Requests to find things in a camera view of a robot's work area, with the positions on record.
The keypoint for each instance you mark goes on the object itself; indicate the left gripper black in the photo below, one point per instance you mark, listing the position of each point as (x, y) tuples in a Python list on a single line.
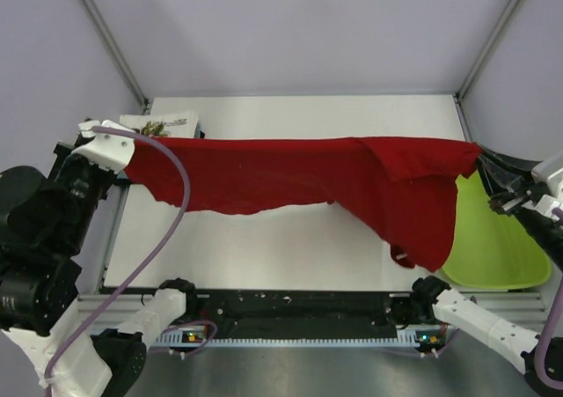
[(64, 155)]

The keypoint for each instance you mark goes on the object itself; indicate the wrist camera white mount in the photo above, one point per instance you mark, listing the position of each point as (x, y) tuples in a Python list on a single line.
[(549, 173), (109, 144)]

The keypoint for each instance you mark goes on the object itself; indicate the left corner aluminium post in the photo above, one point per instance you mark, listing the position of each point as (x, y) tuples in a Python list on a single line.
[(111, 46)]

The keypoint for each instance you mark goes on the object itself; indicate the white slotted cable duct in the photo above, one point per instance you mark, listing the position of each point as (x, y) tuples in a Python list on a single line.
[(403, 339)]

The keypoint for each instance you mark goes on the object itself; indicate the corner aluminium post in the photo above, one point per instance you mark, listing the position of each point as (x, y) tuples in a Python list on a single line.
[(493, 40), (111, 46)]

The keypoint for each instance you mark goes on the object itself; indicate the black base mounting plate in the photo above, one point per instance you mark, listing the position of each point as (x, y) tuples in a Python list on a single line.
[(305, 314)]

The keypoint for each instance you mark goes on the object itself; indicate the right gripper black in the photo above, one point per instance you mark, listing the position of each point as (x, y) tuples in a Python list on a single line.
[(502, 177)]

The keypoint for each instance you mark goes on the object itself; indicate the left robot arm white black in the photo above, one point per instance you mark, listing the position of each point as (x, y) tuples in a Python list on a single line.
[(44, 220)]

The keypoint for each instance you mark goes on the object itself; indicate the red t shirt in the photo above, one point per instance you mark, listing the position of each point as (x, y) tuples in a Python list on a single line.
[(402, 188)]

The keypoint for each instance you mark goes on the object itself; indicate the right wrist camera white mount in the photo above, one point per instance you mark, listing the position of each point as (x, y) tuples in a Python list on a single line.
[(549, 173)]

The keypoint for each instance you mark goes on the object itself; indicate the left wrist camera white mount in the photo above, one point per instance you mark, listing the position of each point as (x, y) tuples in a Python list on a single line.
[(109, 144)]

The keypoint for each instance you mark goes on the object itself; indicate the white floral folded t shirt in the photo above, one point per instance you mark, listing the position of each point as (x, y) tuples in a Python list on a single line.
[(182, 125)]

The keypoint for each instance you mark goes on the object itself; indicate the green plastic bin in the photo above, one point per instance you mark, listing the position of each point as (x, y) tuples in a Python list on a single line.
[(491, 252)]

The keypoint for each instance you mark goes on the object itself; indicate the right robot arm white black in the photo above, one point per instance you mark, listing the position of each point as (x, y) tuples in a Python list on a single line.
[(536, 355)]

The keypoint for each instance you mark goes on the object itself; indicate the right corner aluminium post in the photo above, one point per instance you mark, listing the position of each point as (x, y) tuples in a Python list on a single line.
[(493, 40)]

